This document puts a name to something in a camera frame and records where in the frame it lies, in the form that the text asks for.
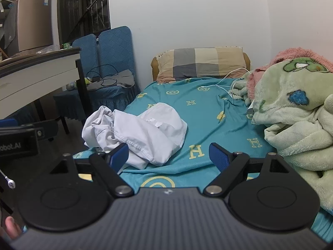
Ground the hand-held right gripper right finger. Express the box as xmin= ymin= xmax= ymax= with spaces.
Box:
xmin=203 ymin=143 xmax=290 ymax=196

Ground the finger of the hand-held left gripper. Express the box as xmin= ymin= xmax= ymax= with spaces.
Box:
xmin=34 ymin=120 xmax=59 ymax=141

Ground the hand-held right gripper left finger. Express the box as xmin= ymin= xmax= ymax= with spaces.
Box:
xmin=49 ymin=143 xmax=135 ymax=198

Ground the white t-shirt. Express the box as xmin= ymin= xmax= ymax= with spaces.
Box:
xmin=81 ymin=102 xmax=188 ymax=170

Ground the person's left hand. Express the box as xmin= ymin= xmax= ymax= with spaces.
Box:
xmin=5 ymin=216 xmax=23 ymax=240

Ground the teal printed bed sheet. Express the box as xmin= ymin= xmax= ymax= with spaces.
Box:
xmin=72 ymin=77 xmax=333 ymax=243

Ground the white and dark table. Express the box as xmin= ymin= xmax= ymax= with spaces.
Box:
xmin=0 ymin=47 xmax=93 ymax=136

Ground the yellow-green plush toy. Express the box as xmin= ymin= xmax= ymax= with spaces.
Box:
xmin=66 ymin=78 xmax=93 ymax=91

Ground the grey cloth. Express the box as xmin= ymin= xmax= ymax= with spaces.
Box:
xmin=87 ymin=69 xmax=136 ymax=90

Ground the clear plastic bag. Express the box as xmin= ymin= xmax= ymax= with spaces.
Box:
xmin=10 ymin=44 xmax=61 ymax=58

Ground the green plush blanket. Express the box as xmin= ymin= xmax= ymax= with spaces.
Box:
xmin=229 ymin=57 xmax=333 ymax=214

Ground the blue fabric covered chair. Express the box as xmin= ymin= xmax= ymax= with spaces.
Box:
xmin=84 ymin=26 xmax=142 ymax=110
xmin=53 ymin=34 xmax=99 ymax=134

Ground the brown cushion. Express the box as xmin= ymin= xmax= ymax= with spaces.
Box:
xmin=151 ymin=53 xmax=251 ymax=82

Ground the checkered pillow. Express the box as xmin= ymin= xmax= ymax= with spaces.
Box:
xmin=155 ymin=47 xmax=246 ymax=83

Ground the pink plush blanket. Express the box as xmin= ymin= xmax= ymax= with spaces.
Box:
xmin=247 ymin=47 xmax=333 ymax=99

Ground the dark window with grille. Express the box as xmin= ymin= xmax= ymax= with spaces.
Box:
xmin=57 ymin=0 xmax=112 ymax=46

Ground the cable with metal plug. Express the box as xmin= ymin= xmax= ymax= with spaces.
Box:
xmin=0 ymin=169 xmax=15 ymax=189

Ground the white charging cable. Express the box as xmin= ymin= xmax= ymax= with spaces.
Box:
xmin=200 ymin=68 xmax=251 ymax=105

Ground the black cable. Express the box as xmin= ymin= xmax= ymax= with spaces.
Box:
xmin=86 ymin=65 xmax=123 ymax=87

